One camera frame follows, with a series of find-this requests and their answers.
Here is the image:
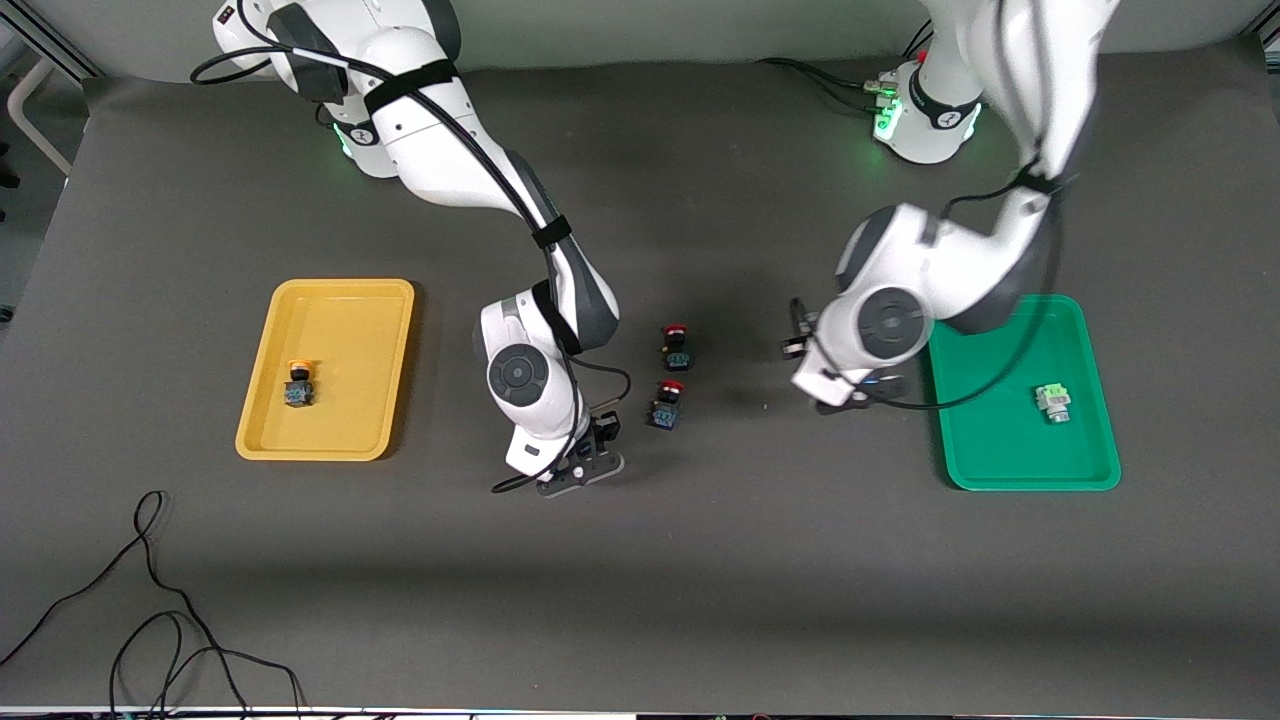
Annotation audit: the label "aluminium frame profile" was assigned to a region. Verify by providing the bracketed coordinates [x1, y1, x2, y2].
[0, 0, 101, 81]

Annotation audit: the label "white bent tube frame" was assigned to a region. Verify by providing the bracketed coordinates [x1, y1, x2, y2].
[6, 55, 73, 176]

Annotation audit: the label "green plastic tray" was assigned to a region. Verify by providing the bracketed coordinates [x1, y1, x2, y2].
[922, 294, 1122, 493]

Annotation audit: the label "thin black loose cable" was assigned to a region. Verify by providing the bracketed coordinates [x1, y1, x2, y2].
[0, 489, 306, 719]

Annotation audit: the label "yellow plastic tray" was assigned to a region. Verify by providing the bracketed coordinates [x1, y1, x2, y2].
[235, 278, 416, 463]

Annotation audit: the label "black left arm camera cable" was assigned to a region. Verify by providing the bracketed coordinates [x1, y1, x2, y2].
[790, 0, 1066, 411]

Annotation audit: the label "dark grey table cover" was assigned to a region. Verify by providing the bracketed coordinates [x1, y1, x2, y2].
[0, 35, 1280, 716]

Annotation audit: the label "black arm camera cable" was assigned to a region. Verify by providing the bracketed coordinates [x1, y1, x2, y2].
[790, 0, 1066, 411]
[190, 0, 633, 496]

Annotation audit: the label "black left arm base cables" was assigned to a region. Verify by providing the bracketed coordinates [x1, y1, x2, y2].
[757, 56, 901, 113]

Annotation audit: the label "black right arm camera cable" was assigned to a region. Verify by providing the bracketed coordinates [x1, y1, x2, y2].
[190, 0, 633, 496]

